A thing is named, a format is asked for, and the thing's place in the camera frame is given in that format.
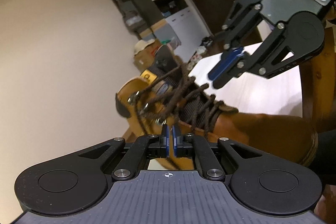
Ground brown leather boot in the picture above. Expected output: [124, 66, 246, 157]
[115, 44, 319, 170]

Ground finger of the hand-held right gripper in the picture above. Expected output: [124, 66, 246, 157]
[211, 21, 300, 89]
[208, 0, 263, 81]

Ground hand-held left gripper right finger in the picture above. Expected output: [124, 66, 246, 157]
[171, 125, 260, 182]

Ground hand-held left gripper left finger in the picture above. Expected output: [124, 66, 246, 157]
[79, 124, 171, 182]

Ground straw hat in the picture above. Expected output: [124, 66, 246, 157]
[133, 39, 156, 55]

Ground large cardboard box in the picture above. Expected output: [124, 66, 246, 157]
[134, 42, 163, 72]

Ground row of shoes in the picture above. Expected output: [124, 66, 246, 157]
[188, 38, 213, 67]

